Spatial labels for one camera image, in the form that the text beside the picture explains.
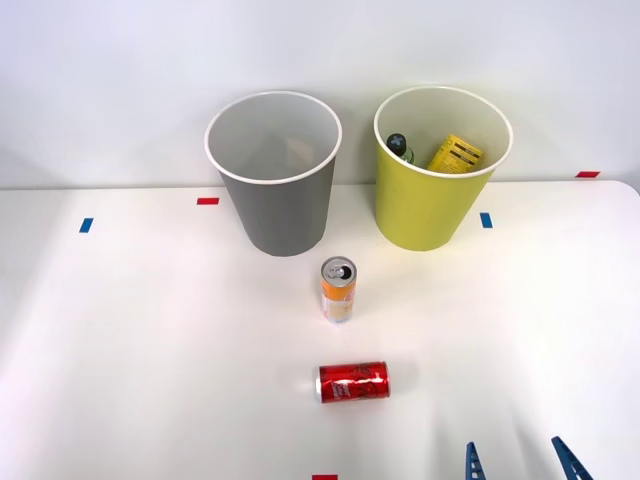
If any yellow carton with black print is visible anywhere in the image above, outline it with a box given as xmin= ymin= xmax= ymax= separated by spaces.
xmin=426 ymin=133 xmax=485 ymax=174

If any grey plastic waste bin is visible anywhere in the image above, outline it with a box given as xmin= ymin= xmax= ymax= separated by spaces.
xmin=203 ymin=89 xmax=344 ymax=258

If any yellow-green plastic waste bin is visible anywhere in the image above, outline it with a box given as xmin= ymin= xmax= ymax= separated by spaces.
xmin=372 ymin=85 xmax=515 ymax=253

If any red drink can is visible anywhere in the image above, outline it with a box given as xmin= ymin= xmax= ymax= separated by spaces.
xmin=314 ymin=359 xmax=392 ymax=405

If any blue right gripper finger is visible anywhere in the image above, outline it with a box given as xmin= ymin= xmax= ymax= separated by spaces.
xmin=550 ymin=436 xmax=596 ymax=480
xmin=464 ymin=441 xmax=489 ymax=480

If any orange and white drink can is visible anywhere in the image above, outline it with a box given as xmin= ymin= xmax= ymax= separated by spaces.
xmin=319 ymin=256 xmax=358 ymax=325

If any small bottle with black cap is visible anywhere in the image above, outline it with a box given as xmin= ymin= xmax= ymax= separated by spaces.
xmin=385 ymin=132 xmax=418 ymax=165

